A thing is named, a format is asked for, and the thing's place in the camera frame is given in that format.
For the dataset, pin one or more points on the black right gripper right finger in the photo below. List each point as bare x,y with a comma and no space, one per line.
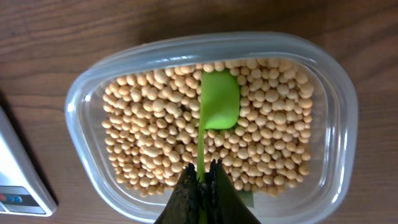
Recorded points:
223,204

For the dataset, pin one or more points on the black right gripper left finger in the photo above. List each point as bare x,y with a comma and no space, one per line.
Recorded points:
183,206

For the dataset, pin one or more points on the white digital kitchen scale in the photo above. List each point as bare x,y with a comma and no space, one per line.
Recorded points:
22,190

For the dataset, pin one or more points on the green plastic measuring scoop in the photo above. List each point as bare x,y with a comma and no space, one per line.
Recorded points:
218,111

